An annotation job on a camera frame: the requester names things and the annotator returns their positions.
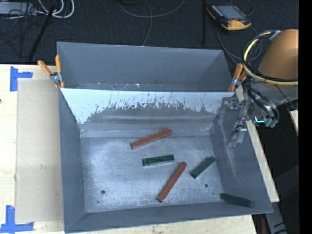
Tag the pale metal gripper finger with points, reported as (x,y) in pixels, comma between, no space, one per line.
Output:
(237,136)
(232,104)

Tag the dark green flat block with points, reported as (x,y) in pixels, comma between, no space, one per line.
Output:
(202,167)
(158,160)
(237,200)

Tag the red-brown flat block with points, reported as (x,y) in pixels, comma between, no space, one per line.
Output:
(151,138)
(172,181)

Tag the grey metal bin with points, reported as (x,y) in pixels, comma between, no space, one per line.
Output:
(136,179)

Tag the pale flat board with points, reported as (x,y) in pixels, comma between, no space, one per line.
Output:
(36,150)

